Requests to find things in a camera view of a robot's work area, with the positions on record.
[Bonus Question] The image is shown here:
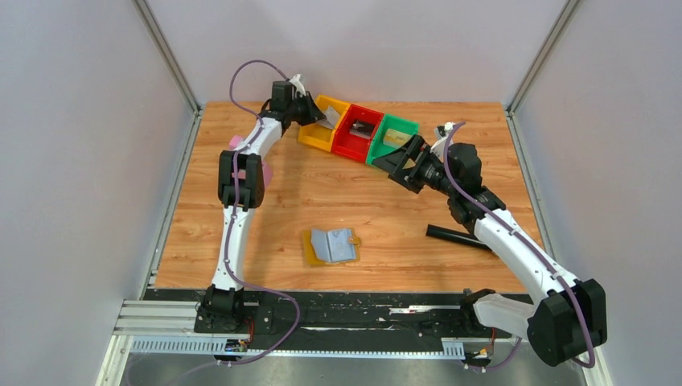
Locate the gold card in green bin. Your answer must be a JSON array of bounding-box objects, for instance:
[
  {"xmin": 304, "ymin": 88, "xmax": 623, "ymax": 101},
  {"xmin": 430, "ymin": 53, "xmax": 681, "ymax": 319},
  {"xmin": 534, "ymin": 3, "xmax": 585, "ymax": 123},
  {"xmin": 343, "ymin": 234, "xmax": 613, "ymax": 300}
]
[{"xmin": 383, "ymin": 129, "xmax": 413, "ymax": 148}]

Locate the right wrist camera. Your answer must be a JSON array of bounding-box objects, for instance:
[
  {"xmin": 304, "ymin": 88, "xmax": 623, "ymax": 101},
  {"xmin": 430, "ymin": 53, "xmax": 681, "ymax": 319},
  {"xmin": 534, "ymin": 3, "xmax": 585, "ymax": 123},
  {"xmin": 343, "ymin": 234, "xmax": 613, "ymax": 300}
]
[{"xmin": 431, "ymin": 121, "xmax": 465, "ymax": 158}]

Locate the black cylinder on table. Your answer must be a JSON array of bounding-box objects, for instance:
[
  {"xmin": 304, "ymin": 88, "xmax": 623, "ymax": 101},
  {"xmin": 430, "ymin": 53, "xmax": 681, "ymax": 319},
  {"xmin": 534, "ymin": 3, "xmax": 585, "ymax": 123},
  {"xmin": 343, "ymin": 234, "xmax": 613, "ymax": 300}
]
[{"xmin": 425, "ymin": 224, "xmax": 491, "ymax": 251}]

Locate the yellow leather card holder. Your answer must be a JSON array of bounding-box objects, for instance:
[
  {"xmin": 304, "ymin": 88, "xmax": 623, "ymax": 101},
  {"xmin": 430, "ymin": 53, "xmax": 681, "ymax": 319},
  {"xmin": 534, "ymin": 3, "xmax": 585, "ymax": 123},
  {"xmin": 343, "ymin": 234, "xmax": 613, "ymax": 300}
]
[{"xmin": 302, "ymin": 228, "xmax": 361, "ymax": 267}]

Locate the red plastic bin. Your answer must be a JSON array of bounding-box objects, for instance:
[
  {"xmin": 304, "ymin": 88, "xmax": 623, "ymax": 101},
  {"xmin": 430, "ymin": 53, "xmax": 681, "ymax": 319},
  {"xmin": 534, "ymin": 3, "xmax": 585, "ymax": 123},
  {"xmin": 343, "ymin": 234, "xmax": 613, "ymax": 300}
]
[{"xmin": 331, "ymin": 104, "xmax": 384, "ymax": 163}]

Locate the pink wedge stand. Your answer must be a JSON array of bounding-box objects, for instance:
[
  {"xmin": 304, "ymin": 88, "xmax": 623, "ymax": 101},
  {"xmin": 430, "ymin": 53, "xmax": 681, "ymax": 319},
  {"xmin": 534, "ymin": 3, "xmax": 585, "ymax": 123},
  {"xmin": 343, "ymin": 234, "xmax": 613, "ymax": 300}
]
[{"xmin": 228, "ymin": 135, "xmax": 273, "ymax": 189}]

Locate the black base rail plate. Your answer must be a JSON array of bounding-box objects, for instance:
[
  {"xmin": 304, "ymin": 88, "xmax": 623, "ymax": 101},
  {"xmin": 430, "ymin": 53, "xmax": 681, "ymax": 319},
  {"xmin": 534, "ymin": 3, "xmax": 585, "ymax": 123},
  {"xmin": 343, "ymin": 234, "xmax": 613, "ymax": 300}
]
[{"xmin": 192, "ymin": 289, "xmax": 539, "ymax": 354}]

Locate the green plastic bin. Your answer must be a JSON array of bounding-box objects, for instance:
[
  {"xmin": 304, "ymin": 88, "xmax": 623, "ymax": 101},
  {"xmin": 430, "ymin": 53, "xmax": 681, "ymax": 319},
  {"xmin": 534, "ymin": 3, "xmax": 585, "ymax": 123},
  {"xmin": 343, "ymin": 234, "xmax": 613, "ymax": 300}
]
[{"xmin": 366, "ymin": 114, "xmax": 419, "ymax": 166}]

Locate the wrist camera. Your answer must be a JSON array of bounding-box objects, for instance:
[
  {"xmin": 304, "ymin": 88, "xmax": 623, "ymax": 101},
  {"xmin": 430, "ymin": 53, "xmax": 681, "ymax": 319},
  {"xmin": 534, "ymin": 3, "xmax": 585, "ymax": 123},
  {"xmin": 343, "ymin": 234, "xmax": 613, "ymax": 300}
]
[
  {"xmin": 431, "ymin": 121, "xmax": 465, "ymax": 158},
  {"xmin": 288, "ymin": 73, "xmax": 307, "ymax": 97}
]

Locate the dark card in red bin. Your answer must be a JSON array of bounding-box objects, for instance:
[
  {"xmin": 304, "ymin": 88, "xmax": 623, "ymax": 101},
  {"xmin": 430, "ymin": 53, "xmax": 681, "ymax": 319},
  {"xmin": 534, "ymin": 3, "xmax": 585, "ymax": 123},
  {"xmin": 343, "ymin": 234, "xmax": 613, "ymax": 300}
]
[{"xmin": 349, "ymin": 120, "xmax": 375, "ymax": 140}]

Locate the yellow plastic bin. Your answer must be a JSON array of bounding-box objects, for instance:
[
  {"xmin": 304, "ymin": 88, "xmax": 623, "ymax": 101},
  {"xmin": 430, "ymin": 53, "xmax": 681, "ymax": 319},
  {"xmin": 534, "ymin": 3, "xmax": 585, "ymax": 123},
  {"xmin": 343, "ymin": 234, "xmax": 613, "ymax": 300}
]
[{"xmin": 298, "ymin": 94, "xmax": 351, "ymax": 152}]

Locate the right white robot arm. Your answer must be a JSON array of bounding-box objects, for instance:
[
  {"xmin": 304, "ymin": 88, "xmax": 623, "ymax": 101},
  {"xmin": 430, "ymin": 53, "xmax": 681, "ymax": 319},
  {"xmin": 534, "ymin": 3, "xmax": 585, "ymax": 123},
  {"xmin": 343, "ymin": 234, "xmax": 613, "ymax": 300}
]
[{"xmin": 372, "ymin": 135, "xmax": 608, "ymax": 368}]

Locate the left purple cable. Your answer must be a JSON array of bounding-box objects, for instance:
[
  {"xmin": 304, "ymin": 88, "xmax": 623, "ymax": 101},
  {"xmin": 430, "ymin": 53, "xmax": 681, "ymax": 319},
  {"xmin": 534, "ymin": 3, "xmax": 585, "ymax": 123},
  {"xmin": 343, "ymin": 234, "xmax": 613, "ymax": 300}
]
[{"xmin": 222, "ymin": 60, "xmax": 302, "ymax": 368}]

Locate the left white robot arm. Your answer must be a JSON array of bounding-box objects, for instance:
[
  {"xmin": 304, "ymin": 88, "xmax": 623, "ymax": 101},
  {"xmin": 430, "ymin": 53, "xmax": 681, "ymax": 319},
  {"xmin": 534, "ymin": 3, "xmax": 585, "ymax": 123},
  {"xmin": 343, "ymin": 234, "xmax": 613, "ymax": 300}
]
[{"xmin": 195, "ymin": 78, "xmax": 326, "ymax": 334}]

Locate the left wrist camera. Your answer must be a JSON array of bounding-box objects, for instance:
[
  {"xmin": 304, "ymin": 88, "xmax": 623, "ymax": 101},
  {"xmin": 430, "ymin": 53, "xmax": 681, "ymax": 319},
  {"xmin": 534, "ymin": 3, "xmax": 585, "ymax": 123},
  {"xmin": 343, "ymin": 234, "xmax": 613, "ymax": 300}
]
[{"xmin": 288, "ymin": 73, "xmax": 307, "ymax": 97}]

